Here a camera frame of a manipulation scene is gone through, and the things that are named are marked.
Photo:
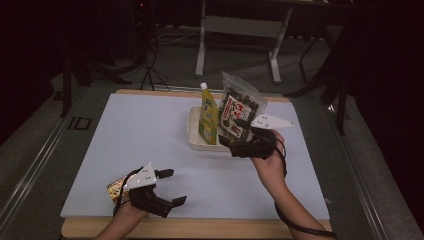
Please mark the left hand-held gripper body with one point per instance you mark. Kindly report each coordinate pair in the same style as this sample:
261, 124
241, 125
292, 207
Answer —
141, 180

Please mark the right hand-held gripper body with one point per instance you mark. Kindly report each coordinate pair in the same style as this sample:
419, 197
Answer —
256, 143

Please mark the clear seaweed packet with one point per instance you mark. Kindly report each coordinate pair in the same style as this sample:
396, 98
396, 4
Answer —
236, 113

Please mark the gold foil snack packet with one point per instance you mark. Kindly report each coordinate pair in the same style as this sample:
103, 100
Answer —
116, 190

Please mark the yellow green spout pouch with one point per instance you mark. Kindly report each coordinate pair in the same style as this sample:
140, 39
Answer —
208, 116

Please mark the white plastic container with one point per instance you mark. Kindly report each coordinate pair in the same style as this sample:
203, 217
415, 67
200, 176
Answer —
195, 133

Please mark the person's right hand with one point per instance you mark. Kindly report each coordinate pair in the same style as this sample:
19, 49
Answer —
271, 170

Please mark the person's left hand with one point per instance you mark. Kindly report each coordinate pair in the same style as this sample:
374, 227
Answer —
130, 213

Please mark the light blue table mat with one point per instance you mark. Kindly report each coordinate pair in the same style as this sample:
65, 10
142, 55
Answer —
140, 140

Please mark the black tripod stand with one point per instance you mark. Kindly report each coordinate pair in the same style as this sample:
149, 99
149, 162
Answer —
83, 66

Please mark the white metal table frame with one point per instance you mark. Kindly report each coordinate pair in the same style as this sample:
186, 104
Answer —
240, 26

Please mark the black metal chair frame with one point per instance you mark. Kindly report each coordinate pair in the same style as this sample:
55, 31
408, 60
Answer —
333, 76

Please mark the aluminium floor rail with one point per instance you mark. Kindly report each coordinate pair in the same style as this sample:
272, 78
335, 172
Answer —
360, 173
33, 166

